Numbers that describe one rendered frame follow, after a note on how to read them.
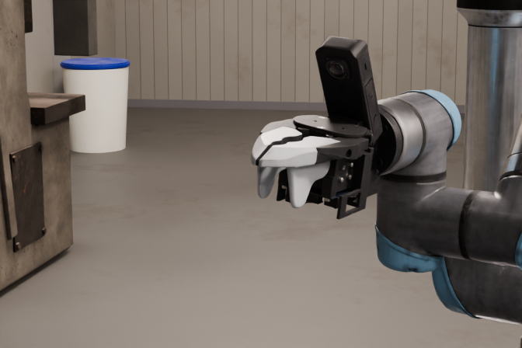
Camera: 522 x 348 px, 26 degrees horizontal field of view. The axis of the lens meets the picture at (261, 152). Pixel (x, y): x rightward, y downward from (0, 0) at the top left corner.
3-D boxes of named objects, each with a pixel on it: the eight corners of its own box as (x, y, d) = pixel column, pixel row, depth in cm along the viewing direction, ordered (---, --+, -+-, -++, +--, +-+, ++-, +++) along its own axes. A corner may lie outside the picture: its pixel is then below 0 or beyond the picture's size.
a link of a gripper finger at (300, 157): (281, 223, 97) (334, 202, 104) (289, 157, 95) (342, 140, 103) (251, 214, 98) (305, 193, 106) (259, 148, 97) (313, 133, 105)
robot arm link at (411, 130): (427, 107, 116) (358, 91, 120) (408, 113, 112) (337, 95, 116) (417, 177, 118) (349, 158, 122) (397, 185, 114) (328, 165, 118)
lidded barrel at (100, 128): (74, 140, 935) (71, 57, 922) (138, 142, 928) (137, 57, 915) (53, 153, 882) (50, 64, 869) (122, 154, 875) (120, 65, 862)
